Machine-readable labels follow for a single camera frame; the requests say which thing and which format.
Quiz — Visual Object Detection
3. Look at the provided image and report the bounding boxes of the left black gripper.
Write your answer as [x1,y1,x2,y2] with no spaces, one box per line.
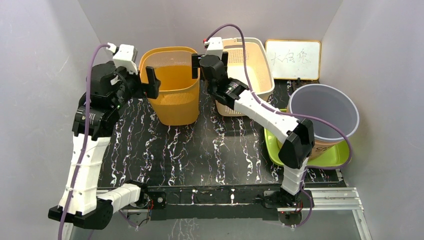
[111,60,161,110]

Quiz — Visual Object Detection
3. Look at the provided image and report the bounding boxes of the orange mesh basket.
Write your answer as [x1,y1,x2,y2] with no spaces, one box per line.
[138,46,200,126]

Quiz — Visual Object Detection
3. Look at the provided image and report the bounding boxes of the cream perforated basket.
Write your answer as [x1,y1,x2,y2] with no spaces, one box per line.
[222,37,275,101]

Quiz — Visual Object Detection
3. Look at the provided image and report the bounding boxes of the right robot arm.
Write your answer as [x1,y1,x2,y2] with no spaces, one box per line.
[191,53,315,208]

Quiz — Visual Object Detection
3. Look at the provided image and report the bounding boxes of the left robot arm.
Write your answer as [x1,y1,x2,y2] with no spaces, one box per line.
[48,61,161,230]

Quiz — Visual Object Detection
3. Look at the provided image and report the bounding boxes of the small whiteboard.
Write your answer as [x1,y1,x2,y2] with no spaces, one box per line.
[265,39,322,81]

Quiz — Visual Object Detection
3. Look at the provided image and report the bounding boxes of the grey and tan bucket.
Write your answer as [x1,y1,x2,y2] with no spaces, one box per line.
[287,83,360,161]

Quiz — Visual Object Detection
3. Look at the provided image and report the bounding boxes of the green plastic tray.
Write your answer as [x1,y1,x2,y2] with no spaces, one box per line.
[264,129,350,168]

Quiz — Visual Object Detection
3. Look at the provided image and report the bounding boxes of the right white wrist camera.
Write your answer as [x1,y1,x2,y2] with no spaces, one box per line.
[203,37,224,60]

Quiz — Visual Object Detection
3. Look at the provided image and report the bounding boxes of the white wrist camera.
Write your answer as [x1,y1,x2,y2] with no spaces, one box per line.
[106,42,139,75]
[203,37,224,60]

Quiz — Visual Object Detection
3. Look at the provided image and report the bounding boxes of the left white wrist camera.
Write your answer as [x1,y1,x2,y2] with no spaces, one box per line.
[106,42,139,75]

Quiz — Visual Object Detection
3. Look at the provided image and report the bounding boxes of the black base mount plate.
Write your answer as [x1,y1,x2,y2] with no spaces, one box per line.
[117,185,316,223]

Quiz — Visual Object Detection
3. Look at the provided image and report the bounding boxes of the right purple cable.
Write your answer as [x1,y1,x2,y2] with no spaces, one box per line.
[202,23,354,229]

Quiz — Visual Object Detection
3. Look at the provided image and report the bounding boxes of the aluminium rail frame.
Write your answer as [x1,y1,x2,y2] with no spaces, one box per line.
[57,187,374,240]

